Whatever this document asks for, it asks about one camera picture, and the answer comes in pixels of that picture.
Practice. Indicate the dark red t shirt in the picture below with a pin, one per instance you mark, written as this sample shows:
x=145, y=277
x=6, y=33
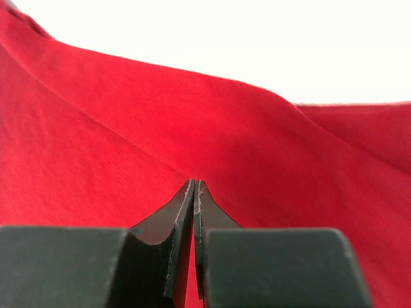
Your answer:
x=93, y=139

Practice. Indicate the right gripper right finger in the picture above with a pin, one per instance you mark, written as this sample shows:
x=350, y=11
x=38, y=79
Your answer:
x=207, y=214

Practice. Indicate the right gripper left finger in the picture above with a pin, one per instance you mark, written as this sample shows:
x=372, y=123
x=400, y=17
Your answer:
x=163, y=241

